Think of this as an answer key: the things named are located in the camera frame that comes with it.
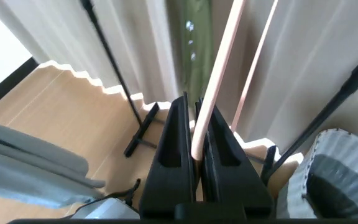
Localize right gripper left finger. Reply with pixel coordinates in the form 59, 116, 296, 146
139, 93, 197, 220

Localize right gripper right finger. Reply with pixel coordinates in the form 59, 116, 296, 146
195, 98, 275, 218

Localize pink clothes hanger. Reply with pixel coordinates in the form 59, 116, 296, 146
191, 0, 279, 162

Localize green shirt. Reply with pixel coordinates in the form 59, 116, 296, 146
178, 0, 214, 102

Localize pale grey garment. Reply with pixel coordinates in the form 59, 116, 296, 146
0, 118, 106, 210

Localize white laundry basket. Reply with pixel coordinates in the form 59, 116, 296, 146
277, 129, 358, 220

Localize black clothes rack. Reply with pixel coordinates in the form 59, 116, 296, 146
81, 0, 358, 186

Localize black cable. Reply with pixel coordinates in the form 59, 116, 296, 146
82, 178, 142, 208

